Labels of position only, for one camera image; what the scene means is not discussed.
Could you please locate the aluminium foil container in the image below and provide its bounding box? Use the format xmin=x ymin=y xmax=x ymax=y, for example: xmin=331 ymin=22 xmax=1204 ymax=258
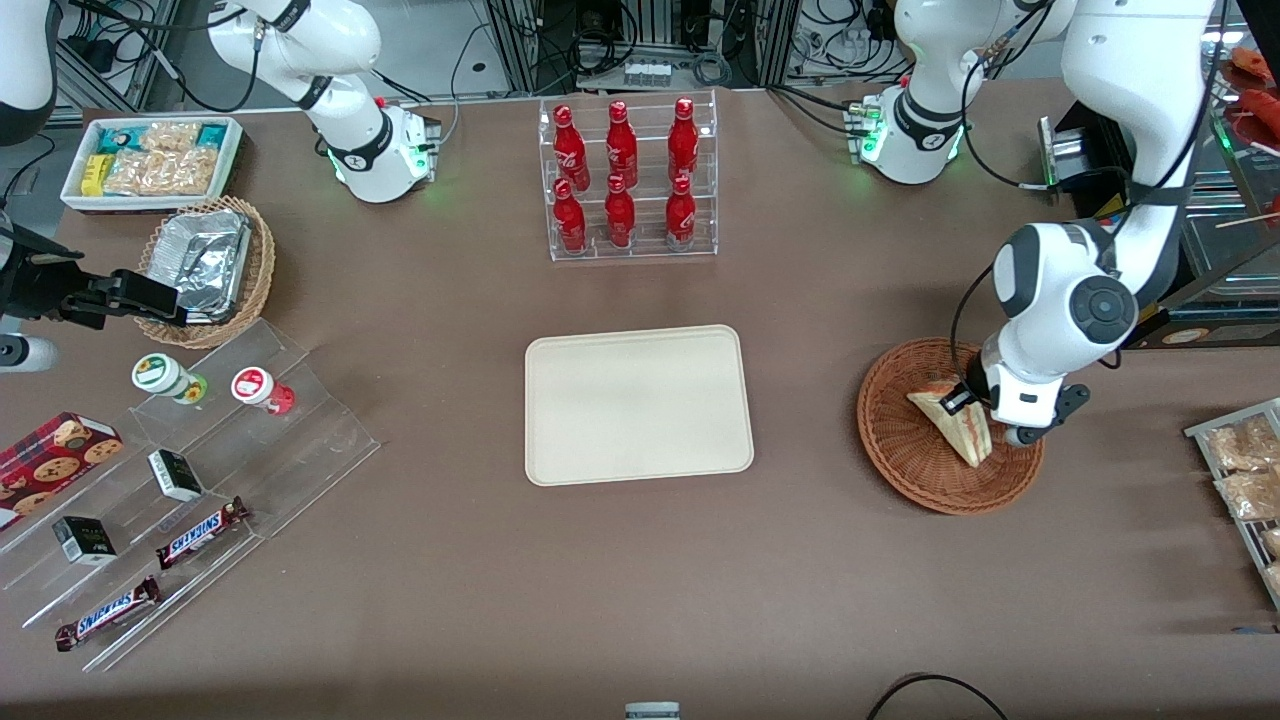
xmin=148 ymin=208 xmax=253 ymax=325

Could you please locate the clear bag of nuts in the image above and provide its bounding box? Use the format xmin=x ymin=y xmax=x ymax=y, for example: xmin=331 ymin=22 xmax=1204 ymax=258
xmin=140 ymin=120 xmax=201 ymax=153
xmin=105 ymin=148 xmax=221 ymax=198

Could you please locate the small black box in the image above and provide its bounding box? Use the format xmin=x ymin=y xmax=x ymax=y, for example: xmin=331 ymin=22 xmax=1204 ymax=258
xmin=52 ymin=515 xmax=119 ymax=567
xmin=147 ymin=448 xmax=205 ymax=503

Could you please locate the Snickers chocolate bar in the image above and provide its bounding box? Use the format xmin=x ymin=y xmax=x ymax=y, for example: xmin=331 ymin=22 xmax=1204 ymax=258
xmin=54 ymin=575 xmax=163 ymax=653
xmin=155 ymin=497 xmax=251 ymax=571

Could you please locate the grey metal rack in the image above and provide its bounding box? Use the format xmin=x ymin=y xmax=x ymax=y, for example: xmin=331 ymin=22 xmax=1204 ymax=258
xmin=1184 ymin=397 xmax=1280 ymax=611

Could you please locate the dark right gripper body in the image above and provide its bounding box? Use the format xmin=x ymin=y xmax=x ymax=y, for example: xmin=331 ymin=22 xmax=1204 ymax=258
xmin=0 ymin=228 xmax=86 ymax=323

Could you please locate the triangular sandwich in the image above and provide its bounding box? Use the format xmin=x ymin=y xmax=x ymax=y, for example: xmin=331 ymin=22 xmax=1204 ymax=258
xmin=906 ymin=378 xmax=994 ymax=469

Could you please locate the red cookie box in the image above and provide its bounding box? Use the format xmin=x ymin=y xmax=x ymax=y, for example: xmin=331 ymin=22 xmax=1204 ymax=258
xmin=0 ymin=411 xmax=125 ymax=533

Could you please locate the red lid yogurt cup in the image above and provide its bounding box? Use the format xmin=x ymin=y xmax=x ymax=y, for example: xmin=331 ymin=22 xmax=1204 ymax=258
xmin=230 ymin=366 xmax=297 ymax=417

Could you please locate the red cola bottle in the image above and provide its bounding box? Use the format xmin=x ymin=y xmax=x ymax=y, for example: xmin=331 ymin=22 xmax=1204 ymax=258
xmin=604 ymin=174 xmax=637 ymax=249
xmin=665 ymin=175 xmax=697 ymax=249
xmin=553 ymin=178 xmax=589 ymax=253
xmin=667 ymin=97 xmax=700 ymax=184
xmin=605 ymin=100 xmax=639 ymax=189
xmin=552 ymin=104 xmax=592 ymax=193

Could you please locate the red food item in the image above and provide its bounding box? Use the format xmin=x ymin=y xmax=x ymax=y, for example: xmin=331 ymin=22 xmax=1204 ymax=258
xmin=1240 ymin=88 xmax=1280 ymax=141
xmin=1230 ymin=45 xmax=1280 ymax=86

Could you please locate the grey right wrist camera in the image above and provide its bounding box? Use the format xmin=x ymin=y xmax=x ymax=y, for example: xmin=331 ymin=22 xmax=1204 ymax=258
xmin=0 ymin=335 xmax=57 ymax=374

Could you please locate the clear acrylic bottle rack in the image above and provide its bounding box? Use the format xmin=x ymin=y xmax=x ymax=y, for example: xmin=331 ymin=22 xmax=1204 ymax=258
xmin=537 ymin=88 xmax=720 ymax=264

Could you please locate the clear acrylic stepped shelf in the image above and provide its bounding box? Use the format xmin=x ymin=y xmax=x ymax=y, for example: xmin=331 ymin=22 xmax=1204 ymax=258
xmin=0 ymin=318 xmax=382 ymax=674

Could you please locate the cream plastic tray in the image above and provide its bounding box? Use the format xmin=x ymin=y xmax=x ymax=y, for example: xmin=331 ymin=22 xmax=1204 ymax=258
xmin=524 ymin=324 xmax=755 ymax=488

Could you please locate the white plastic crate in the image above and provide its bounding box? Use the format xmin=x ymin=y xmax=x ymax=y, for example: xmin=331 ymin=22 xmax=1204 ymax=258
xmin=60 ymin=115 xmax=245 ymax=215

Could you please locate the green lid yogurt cup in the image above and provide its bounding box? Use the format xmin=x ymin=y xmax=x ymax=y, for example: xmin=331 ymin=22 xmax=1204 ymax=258
xmin=131 ymin=352 xmax=209 ymax=406

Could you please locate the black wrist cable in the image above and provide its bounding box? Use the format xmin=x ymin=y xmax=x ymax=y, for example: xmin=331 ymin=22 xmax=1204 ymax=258
xmin=948 ymin=262 xmax=1001 ymax=391

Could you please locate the brown wicker basket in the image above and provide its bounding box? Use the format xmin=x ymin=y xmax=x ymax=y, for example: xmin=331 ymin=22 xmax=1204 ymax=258
xmin=857 ymin=337 xmax=1047 ymax=517

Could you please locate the light wicker basket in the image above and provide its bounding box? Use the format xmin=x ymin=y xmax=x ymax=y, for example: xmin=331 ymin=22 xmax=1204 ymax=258
xmin=133 ymin=195 xmax=277 ymax=350

